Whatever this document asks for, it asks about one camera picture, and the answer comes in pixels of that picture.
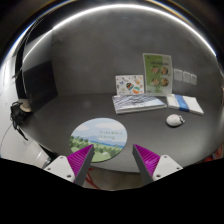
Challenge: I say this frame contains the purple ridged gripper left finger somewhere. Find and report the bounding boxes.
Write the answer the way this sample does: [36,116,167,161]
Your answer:
[45,144,95,186]

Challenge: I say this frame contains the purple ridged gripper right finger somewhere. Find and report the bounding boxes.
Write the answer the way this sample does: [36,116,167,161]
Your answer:
[132,144,182,185]

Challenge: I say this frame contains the round landscape mouse pad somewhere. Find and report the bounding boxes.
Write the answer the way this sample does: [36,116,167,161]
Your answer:
[69,118,128,163]

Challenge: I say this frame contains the white computer mouse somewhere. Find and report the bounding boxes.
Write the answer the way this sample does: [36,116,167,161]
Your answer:
[166,114,185,127]

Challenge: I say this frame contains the white book with blue band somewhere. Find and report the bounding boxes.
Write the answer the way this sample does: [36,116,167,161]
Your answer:
[167,94,204,115]

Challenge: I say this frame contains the colourful illustrated card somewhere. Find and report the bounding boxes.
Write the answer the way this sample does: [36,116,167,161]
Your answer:
[115,75,144,95]

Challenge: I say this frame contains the black monitor screen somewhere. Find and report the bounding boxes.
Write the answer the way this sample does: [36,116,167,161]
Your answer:
[22,31,58,112]

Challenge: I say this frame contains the green food poster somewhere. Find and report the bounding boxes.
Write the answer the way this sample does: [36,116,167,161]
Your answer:
[143,53,173,96]

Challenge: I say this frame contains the black cable bundle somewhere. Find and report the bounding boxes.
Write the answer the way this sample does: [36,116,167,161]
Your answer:
[9,101,30,141]

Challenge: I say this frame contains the white wall socket plates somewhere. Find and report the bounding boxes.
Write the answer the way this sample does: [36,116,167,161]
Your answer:
[174,69,197,85]

